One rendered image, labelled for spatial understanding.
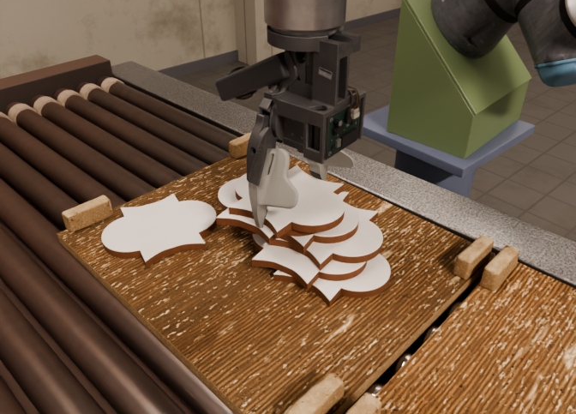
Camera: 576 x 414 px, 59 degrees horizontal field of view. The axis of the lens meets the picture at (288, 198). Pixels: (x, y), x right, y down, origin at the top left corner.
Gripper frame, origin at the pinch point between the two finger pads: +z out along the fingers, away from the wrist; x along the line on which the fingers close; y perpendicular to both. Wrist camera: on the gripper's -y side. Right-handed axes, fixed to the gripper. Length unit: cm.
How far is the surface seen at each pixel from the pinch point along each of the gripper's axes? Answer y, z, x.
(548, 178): -8, 100, 212
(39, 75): -74, 5, 8
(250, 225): -0.5, 0.9, -5.9
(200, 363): 5.7, 6.1, -19.6
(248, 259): -1.1, 6.0, -5.9
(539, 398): 31.1, 6.1, -3.3
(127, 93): -59, 8, 19
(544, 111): -35, 100, 296
